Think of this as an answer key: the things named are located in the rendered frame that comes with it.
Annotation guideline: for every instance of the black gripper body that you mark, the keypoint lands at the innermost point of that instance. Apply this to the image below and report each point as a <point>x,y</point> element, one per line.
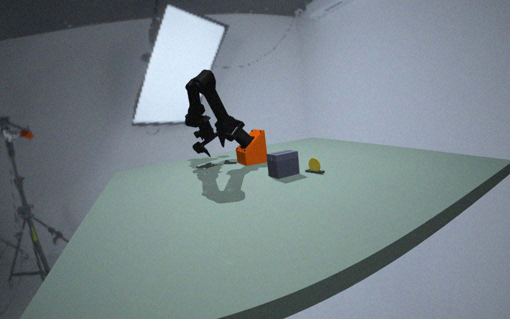
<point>208,136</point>

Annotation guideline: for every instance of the gold coin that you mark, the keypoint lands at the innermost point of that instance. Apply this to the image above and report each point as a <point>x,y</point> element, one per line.
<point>314,164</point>

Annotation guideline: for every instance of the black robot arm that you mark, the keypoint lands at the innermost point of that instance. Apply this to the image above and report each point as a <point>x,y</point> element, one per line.
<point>205,83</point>

